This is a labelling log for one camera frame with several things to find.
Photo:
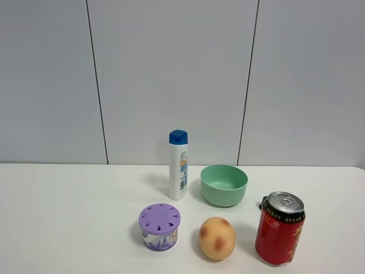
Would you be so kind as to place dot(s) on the white blue-capped shampoo bottle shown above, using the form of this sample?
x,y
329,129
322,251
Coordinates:
x,y
178,164

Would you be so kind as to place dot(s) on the spotted tan potato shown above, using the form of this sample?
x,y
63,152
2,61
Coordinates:
x,y
217,238

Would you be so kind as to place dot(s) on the red drink can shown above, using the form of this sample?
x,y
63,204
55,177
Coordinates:
x,y
280,226

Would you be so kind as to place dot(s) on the purple lid air freshener jar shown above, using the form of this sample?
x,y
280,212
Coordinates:
x,y
159,224

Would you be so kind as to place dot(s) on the green bowl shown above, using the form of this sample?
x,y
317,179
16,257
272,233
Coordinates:
x,y
223,185

